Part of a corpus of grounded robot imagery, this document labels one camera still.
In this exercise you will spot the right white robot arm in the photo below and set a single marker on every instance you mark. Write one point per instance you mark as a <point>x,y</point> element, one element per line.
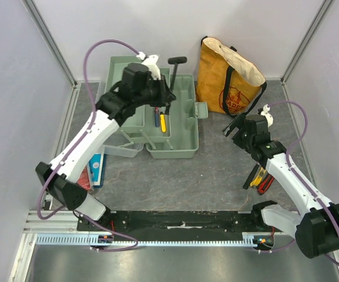
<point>315,227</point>

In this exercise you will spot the red box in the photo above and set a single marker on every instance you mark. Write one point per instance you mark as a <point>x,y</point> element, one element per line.
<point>85,179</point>

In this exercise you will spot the aluminium frame rail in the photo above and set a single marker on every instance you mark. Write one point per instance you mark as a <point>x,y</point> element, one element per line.
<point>51,221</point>

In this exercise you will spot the claw hammer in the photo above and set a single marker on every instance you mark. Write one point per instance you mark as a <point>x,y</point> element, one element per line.
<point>251,176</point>

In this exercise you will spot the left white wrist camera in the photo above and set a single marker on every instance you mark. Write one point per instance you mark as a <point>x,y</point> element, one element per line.
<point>150,61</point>

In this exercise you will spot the red black utility knife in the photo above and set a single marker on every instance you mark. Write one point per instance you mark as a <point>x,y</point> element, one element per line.
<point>265,184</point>

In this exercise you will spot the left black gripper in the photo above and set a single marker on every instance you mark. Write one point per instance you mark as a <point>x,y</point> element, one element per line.
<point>165,96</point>

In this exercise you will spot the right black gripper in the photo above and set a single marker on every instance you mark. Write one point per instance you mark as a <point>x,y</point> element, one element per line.
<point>235,131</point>

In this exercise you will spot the green plastic tool box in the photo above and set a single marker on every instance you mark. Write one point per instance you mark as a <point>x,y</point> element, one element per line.
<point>180,141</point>

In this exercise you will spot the yellow utility knife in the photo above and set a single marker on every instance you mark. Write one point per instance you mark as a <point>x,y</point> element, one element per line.
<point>258,178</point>

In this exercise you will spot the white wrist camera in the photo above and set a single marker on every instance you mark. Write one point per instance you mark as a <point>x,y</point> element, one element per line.
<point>265,111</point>
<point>150,61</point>

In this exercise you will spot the blue red screwdriver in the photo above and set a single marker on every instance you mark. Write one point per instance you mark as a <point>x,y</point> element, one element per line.
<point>157,117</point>

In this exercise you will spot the blue white box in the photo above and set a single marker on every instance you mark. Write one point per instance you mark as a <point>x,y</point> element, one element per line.
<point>97,165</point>

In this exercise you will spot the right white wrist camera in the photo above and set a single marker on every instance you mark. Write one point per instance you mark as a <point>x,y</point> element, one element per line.
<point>265,111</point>

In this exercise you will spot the yellow handled screwdriver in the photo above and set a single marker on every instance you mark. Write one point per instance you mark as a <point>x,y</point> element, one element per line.
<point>162,120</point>

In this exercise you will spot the yellow tote bag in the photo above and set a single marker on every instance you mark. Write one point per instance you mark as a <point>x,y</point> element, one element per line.
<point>226,81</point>

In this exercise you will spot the blue cable duct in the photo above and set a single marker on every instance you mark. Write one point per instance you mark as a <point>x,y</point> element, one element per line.
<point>69,239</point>

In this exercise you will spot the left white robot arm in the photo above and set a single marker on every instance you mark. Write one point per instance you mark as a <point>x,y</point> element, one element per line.
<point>141,84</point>

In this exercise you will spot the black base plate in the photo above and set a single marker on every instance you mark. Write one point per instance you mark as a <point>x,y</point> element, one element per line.
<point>263,240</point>

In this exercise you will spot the black rubber mallet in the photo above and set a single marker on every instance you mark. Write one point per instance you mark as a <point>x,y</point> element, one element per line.
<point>175,61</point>

